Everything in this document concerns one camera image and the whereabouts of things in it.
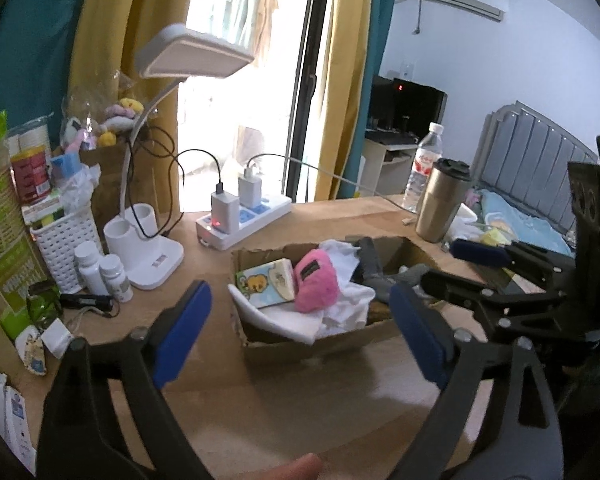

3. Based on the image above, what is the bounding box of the grey sock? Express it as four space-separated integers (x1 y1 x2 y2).
353 236 432 304

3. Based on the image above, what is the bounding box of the white towel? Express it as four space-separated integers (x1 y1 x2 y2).
227 240 375 346

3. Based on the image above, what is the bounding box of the pink plush toy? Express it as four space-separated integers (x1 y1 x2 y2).
294 248 339 313

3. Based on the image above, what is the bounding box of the cartoon tissue pack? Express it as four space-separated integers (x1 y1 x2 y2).
235 258 296 309

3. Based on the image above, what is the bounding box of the white price tag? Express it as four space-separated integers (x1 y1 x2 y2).
41 318 74 360

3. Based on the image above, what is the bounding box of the steel travel tumbler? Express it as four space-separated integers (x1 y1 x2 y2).
415 157 471 243

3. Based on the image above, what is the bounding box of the grey bed headboard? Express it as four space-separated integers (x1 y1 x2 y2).
471 102 597 234

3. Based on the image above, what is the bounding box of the clear water bottle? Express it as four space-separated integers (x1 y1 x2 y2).
403 122 444 214

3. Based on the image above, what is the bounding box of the white pill bottle right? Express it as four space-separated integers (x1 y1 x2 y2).
99 254 133 304

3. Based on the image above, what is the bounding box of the white pill bottle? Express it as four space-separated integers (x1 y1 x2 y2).
99 254 133 304
74 240 108 296

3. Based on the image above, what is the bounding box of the green snack package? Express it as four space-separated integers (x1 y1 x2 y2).
0 110 47 339

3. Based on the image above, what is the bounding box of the white pill bottle left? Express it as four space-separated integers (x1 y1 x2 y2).
74 240 108 296

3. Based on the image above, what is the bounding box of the white desk lamp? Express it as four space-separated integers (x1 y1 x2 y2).
104 23 253 290

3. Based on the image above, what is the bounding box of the white perforated basket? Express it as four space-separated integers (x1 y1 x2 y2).
30 205 104 294

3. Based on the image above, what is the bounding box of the cardboard box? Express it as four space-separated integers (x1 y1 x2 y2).
227 236 436 364

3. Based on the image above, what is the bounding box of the black computer monitor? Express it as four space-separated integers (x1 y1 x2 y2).
366 76 448 143

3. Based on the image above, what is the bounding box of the brown paper bag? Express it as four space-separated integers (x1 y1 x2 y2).
79 144 158 240

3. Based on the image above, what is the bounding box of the white power strip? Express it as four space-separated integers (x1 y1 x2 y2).
196 193 291 252

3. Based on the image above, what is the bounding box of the red tin can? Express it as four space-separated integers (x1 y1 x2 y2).
10 146 52 205

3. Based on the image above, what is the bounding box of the yellow curtain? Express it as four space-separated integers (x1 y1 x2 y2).
314 0 372 200

